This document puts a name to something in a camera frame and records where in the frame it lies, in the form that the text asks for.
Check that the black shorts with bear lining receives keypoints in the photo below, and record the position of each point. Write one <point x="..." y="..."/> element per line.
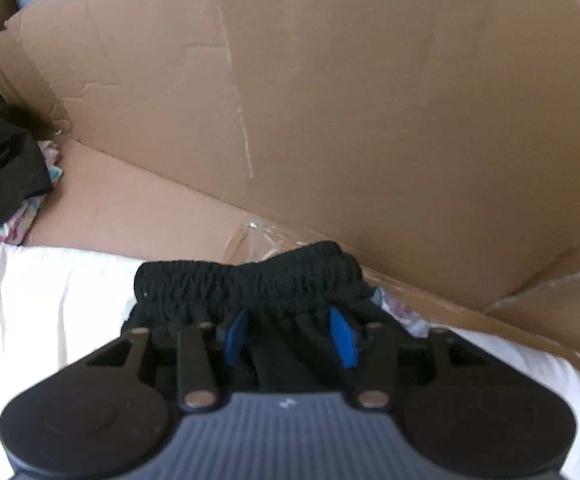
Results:
<point x="288" y="298"/>

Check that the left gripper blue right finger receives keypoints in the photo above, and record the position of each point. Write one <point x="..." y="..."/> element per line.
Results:
<point x="367" y="352"/>

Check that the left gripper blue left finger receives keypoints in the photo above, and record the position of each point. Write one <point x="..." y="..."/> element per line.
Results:
<point x="206" y="352"/>

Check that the black garment under pillow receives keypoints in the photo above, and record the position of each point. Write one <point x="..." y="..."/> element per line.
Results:
<point x="23" y="170"/>

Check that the brown cardboard sheet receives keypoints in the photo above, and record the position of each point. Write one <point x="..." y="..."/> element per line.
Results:
<point x="437" y="140"/>

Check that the cream bear print bedsheet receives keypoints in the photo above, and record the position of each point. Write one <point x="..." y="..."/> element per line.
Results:
<point x="59" y="304"/>

